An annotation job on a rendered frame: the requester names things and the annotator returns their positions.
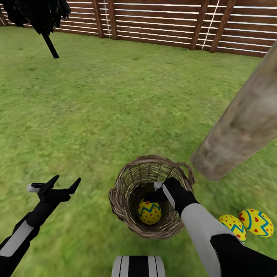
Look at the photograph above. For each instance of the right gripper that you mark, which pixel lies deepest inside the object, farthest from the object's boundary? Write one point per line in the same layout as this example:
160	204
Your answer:
154	196

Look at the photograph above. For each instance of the wicker basket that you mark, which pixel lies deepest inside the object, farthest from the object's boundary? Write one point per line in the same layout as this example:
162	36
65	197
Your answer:
139	174

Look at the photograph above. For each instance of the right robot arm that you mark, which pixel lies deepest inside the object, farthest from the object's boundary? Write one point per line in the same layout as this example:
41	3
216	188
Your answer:
221	252

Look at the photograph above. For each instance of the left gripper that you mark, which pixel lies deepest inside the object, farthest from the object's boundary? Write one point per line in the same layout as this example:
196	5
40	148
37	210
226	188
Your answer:
50	198

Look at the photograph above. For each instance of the easter egg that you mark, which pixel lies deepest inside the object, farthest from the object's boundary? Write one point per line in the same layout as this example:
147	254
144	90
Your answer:
149	213
256	222
234	225

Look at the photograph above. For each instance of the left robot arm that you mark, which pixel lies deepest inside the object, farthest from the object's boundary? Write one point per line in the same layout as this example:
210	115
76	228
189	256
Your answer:
13	248

